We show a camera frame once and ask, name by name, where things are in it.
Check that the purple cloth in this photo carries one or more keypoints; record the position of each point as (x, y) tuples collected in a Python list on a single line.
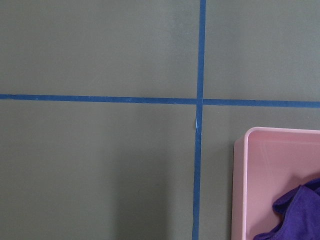
[(300, 211)]

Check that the pink plastic bin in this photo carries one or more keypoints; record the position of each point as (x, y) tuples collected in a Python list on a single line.
[(267, 163)]

